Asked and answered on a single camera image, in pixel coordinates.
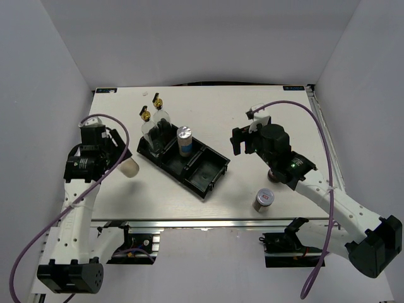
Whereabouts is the small silver-lid spice jar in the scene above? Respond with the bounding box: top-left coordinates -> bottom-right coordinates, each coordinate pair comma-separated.
252,188 -> 275,212

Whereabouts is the red-lid dark sauce jar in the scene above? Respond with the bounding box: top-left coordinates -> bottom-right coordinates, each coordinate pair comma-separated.
267,170 -> 280,183

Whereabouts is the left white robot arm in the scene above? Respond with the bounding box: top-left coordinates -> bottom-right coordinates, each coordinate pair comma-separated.
37,120 -> 140,294

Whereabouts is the clear oil glass bottle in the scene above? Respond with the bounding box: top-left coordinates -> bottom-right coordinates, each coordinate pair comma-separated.
140,105 -> 165,155

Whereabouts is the left blue logo sticker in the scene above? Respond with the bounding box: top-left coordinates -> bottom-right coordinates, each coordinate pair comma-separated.
95,88 -> 117,94

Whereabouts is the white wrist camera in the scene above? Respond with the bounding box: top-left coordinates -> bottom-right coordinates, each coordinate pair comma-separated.
246,104 -> 271,134
78,116 -> 102,128

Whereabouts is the white blue-label shaker bottle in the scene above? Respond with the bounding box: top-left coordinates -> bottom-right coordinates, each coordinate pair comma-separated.
177,126 -> 193,157

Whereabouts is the right blue logo sticker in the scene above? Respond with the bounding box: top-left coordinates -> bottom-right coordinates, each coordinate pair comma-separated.
282,85 -> 306,91

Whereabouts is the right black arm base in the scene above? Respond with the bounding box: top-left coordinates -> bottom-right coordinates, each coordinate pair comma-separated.
259,217 -> 321,268

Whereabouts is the black three-compartment tray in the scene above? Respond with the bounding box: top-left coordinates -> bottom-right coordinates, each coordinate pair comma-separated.
137,125 -> 230,198

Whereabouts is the silver-lid clear shaker jar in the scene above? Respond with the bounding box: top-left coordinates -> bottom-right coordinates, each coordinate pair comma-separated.
117,157 -> 140,178

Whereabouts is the blue logo sticker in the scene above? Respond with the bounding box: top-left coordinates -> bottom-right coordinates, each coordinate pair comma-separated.
282,85 -> 306,91
95,88 -> 117,94

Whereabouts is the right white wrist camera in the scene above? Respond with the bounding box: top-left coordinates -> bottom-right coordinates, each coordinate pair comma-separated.
246,104 -> 271,134

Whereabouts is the dark sauce glass bottle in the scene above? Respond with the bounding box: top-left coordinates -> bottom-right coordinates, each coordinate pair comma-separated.
152,93 -> 172,143

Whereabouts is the aluminium front rail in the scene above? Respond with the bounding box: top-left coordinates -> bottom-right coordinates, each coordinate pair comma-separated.
91,218 -> 329,230

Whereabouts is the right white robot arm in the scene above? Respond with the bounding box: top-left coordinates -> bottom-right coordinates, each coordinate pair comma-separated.
230,124 -> 403,278

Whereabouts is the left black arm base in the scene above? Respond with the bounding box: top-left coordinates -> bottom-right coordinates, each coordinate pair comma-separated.
106,221 -> 158,265

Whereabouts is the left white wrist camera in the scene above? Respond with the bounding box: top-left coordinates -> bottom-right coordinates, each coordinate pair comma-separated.
78,116 -> 102,128

